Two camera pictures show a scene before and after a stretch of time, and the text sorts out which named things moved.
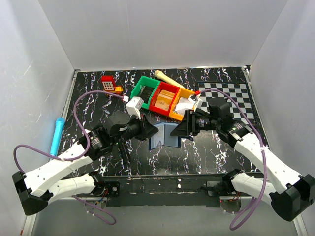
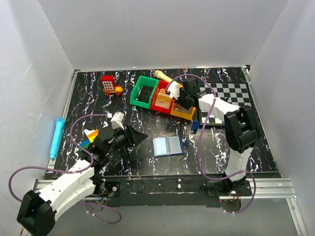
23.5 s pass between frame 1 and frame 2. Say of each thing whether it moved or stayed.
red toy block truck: stayed
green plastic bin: stayed
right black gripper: moved
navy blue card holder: moved
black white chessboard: stayed
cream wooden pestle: stayed
